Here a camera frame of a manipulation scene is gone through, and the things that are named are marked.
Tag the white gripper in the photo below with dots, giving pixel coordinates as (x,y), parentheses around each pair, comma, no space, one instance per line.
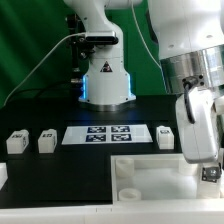
(200,141)

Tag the white square tabletop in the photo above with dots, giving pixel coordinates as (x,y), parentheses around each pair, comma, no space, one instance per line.
(144,178)

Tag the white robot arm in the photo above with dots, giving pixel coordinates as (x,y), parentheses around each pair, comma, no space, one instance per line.
(190,35)

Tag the white sheet with markers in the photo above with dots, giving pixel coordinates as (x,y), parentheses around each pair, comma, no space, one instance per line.
(115,134)

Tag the white front fence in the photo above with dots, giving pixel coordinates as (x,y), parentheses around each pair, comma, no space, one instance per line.
(205,211)

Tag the white left fence block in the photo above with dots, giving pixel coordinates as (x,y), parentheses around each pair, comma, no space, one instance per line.
(3,174)

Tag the black camera stand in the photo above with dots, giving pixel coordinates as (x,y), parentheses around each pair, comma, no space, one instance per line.
(75,26)

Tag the black camera on base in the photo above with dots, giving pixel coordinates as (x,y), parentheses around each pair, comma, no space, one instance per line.
(101,38)

